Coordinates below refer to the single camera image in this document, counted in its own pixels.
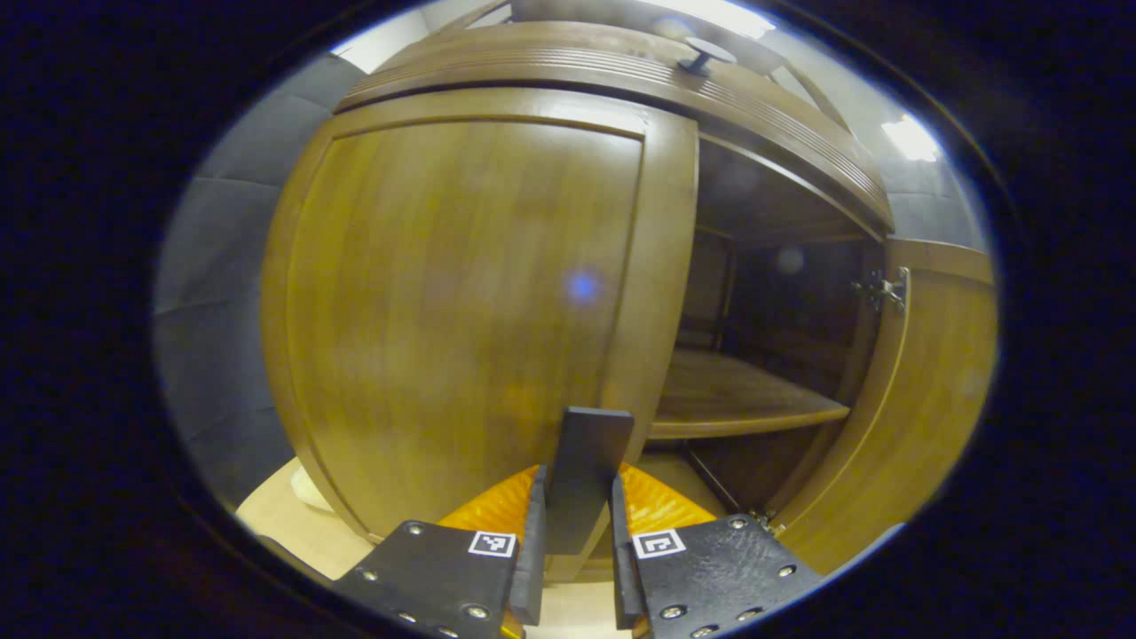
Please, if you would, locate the large ceiling light panel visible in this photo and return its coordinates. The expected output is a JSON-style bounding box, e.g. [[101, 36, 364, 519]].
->
[[639, 0, 777, 41]]

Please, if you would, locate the narrow ceiling light panel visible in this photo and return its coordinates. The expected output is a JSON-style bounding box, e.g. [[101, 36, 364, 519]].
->
[[881, 115, 942, 163]]

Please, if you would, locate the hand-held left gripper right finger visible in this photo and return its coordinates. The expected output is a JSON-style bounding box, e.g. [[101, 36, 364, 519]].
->
[[608, 461, 824, 639]]

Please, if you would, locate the cream plush toy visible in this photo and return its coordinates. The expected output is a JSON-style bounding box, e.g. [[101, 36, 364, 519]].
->
[[290, 463, 334, 514]]

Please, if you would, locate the wooden shoe cabinet door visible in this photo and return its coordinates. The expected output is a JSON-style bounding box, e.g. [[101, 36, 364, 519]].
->
[[260, 86, 702, 582], [772, 238, 999, 576]]

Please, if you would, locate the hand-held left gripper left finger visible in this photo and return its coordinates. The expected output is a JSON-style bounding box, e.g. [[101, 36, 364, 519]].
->
[[333, 463, 548, 639]]

